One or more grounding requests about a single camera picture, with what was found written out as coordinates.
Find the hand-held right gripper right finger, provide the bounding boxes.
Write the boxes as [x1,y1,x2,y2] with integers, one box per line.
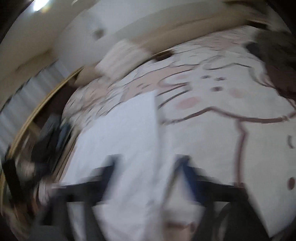
[177,155,271,241]

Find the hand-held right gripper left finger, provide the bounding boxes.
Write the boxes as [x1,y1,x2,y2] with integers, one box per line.
[52,153,123,241]

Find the white shirt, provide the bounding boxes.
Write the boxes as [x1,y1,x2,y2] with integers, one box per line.
[62,91,205,241]

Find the black folded garment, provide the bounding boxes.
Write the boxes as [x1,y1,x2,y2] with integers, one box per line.
[28,113,67,180]

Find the bear print blanket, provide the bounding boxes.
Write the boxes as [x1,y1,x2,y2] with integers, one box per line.
[61,24,296,237]

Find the long wooden bedside shelf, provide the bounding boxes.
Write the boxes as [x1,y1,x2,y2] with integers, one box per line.
[0,66,84,186]

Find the grey curtain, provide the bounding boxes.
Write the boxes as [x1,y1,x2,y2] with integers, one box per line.
[0,62,65,151]

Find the white fluffy pillow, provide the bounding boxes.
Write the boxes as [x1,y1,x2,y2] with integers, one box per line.
[95,39,149,78]

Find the brown crumpled garment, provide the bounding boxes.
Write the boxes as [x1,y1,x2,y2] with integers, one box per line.
[246,30,296,98]

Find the round ceiling light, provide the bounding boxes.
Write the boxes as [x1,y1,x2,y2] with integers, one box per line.
[32,0,51,11]

